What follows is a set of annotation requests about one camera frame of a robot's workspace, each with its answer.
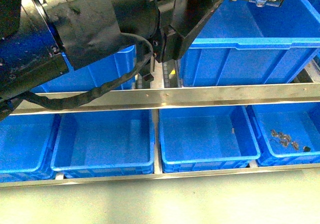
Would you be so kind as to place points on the lower blue bin centre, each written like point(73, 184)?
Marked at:
point(206, 138)

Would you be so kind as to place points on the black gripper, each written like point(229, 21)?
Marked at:
point(180, 22)

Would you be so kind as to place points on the steel rack centre divider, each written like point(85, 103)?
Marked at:
point(158, 76)

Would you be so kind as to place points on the steel rack front rail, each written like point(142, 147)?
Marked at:
point(203, 97)

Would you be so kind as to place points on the lower blue bin with parts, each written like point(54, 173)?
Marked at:
point(300, 121)

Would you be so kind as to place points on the blue empty target bin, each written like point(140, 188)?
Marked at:
point(243, 44)

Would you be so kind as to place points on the lower blue bin far left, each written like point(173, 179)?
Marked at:
point(27, 143)

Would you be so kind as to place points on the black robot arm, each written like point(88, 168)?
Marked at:
point(41, 39)

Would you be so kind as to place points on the small dark metal parts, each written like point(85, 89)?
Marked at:
point(284, 139)

